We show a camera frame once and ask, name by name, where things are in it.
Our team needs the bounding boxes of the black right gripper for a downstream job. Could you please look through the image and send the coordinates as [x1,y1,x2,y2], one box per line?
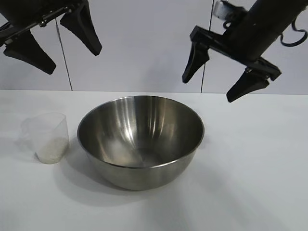
[182,0,282,103]

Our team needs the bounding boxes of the stainless steel mixing bowl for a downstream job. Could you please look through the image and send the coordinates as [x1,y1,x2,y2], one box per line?
[77,95,205,191]

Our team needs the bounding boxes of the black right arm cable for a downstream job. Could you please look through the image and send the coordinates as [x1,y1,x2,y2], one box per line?
[280,16,306,48]

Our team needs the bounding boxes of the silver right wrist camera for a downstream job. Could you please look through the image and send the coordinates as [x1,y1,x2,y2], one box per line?
[213,0,233,22]

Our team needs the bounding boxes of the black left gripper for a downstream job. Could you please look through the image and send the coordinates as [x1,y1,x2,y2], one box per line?
[0,0,103,75]

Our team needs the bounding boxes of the clear plastic measuring cup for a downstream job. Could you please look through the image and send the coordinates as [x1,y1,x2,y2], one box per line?
[20,113,70,165]

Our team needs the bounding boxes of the white rice grains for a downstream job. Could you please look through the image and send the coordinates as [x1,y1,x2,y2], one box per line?
[35,138,70,165]

